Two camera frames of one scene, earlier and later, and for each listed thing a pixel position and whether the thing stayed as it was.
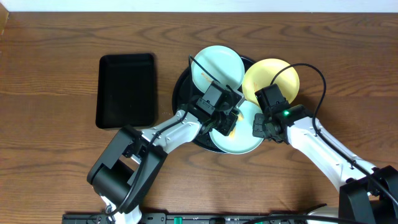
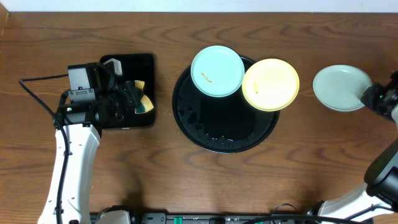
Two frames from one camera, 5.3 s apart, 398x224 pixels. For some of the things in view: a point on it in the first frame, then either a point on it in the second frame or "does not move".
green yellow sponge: x=240 y=117 → x=146 y=104
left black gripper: x=228 y=122 → x=129 y=97
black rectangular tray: x=125 y=91 does not move
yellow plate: x=259 y=74 does not move
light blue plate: x=223 y=64 does not move
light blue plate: x=243 y=140 → x=340 y=87
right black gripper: x=258 y=129 → x=369 y=99
